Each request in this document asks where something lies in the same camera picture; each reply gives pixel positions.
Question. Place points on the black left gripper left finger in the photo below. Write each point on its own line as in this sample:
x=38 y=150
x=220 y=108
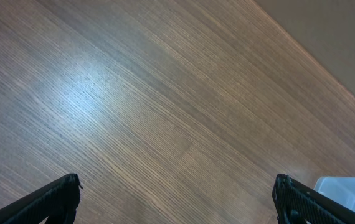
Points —
x=55 y=202

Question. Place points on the clear plastic storage container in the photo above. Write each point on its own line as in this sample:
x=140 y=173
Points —
x=338 y=189

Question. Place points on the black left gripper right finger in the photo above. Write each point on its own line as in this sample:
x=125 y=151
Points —
x=296 y=203

